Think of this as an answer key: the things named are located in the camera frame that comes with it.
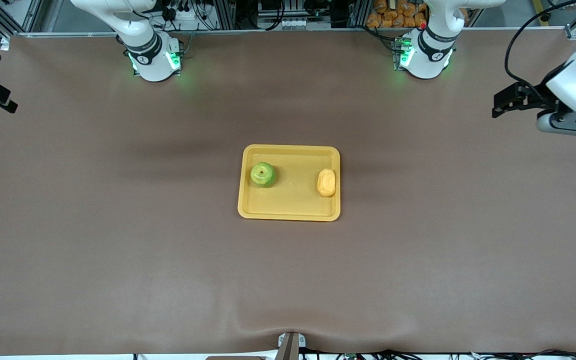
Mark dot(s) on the yellow potato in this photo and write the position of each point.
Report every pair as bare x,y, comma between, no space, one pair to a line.
326,182

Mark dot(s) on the metal table clamp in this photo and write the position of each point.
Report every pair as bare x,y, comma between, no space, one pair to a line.
290,345

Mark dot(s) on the yellow plastic tray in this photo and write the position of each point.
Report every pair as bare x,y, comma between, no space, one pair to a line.
293,200

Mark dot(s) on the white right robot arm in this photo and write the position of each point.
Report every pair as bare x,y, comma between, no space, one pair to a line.
148,55

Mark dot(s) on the white power strip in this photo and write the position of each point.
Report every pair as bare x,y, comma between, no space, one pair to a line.
185,15

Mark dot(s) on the green apple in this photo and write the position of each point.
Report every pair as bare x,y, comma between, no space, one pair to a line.
263,174

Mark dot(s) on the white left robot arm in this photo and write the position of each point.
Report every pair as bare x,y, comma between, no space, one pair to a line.
428,50

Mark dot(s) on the orange snack bag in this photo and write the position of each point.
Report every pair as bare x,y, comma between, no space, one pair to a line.
395,12

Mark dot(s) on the brown table cover mat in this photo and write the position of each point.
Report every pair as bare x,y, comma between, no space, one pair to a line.
118,250

